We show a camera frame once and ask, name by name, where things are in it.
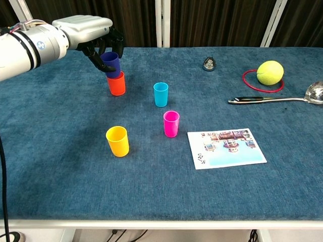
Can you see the white table frame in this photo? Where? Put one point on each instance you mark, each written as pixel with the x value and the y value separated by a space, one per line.
pixel 161 224

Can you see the yellow tennis ball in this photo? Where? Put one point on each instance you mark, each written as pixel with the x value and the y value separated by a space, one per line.
pixel 270 73

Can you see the blue table cloth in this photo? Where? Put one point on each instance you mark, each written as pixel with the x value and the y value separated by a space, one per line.
pixel 151 181

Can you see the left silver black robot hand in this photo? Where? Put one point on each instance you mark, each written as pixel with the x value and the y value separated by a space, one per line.
pixel 83 30

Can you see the yellow plastic cup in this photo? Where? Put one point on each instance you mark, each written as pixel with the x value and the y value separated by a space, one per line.
pixel 118 146

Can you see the printed picture card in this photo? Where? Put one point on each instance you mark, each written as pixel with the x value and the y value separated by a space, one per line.
pixel 227 151

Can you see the metal ladle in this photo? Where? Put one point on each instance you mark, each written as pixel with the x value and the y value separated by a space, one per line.
pixel 315 93

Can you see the dark brown pleated curtain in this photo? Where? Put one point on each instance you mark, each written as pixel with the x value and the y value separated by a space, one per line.
pixel 217 22
pixel 302 22
pixel 136 17
pixel 7 12

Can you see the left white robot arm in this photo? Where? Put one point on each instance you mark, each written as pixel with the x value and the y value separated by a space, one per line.
pixel 22 53

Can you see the small metal clip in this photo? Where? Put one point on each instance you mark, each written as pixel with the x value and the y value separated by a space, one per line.
pixel 209 65

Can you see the white metal frame post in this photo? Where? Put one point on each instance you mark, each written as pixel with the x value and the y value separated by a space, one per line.
pixel 273 22
pixel 162 22
pixel 24 10

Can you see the light blue plastic cup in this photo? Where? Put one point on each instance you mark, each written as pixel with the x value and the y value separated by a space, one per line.
pixel 161 97

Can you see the orange plastic cup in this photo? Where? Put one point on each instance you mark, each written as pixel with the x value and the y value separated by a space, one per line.
pixel 116 87

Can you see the pink plastic cup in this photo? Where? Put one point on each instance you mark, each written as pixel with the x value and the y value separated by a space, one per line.
pixel 171 127

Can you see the dark blue plastic cup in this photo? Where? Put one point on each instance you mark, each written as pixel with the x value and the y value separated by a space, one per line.
pixel 111 61

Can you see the round grey floor base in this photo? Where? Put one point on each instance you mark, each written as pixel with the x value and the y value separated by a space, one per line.
pixel 20 237

